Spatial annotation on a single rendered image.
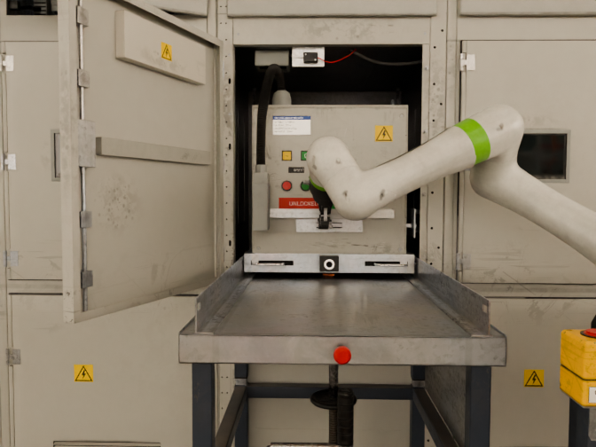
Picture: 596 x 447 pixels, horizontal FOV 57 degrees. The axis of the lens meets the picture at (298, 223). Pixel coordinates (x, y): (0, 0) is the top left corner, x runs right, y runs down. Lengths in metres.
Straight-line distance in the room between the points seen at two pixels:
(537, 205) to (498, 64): 0.50
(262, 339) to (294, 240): 0.74
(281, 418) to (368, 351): 0.82
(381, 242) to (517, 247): 0.41
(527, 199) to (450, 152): 0.26
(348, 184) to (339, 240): 0.50
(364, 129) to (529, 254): 0.64
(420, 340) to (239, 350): 0.34
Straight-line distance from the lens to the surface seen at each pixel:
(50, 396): 1.99
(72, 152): 1.24
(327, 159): 1.33
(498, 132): 1.46
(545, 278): 1.86
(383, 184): 1.31
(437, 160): 1.38
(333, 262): 1.73
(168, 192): 1.55
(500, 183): 1.56
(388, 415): 1.86
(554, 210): 1.51
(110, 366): 1.89
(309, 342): 1.07
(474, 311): 1.19
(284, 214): 1.72
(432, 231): 1.76
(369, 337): 1.07
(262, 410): 1.85
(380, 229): 1.78
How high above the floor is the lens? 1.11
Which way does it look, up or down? 3 degrees down
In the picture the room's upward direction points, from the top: straight up
